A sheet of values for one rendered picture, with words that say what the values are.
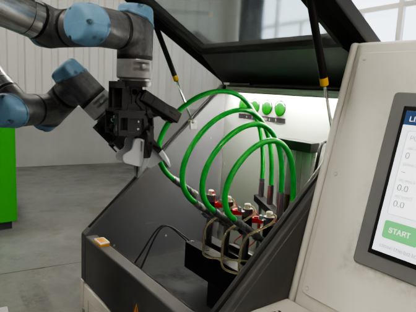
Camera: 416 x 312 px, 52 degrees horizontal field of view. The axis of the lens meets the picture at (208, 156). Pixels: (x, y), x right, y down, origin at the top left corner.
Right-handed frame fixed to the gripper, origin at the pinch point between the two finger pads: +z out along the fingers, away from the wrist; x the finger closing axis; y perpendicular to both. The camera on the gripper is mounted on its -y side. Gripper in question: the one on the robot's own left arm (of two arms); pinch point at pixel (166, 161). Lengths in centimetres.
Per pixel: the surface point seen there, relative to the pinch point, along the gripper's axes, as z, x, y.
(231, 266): 30.0, 7.2, 8.9
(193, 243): 24.4, -10.4, 8.9
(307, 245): 30.7, 28.4, -2.4
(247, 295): 26.4, 28.3, 14.8
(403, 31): 146, -256, -381
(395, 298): 39, 49, 0
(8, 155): -51, -328, 21
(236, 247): 31.3, -0.2, 2.9
